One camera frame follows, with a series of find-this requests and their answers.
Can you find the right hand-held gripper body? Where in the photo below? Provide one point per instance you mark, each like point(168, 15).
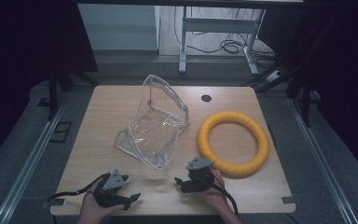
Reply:
point(200, 177)

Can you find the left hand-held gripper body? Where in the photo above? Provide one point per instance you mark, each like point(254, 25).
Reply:
point(114, 181)

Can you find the clear plastic zipper bag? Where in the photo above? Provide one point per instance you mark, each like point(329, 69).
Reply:
point(155, 133)

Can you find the person's right hand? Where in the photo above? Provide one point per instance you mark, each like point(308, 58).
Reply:
point(218, 196)

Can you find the person's left hand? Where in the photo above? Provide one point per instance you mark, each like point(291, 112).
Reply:
point(90, 208)

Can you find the black tape floor square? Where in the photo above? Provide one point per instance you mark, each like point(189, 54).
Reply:
point(61, 132)

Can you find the black round table grommet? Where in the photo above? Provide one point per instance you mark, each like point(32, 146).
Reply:
point(206, 98)

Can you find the black metal stand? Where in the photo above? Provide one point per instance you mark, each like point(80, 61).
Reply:
point(53, 93)
point(304, 93)

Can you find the white power strip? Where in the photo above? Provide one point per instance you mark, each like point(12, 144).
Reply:
point(274, 75)

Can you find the dark curtain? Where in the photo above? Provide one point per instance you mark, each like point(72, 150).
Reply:
point(18, 62)
point(341, 62)

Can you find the silver metal floor rail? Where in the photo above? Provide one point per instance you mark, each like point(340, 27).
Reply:
point(28, 165)
point(320, 158)

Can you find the white metal desk frame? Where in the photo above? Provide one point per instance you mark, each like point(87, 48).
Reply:
point(217, 25)

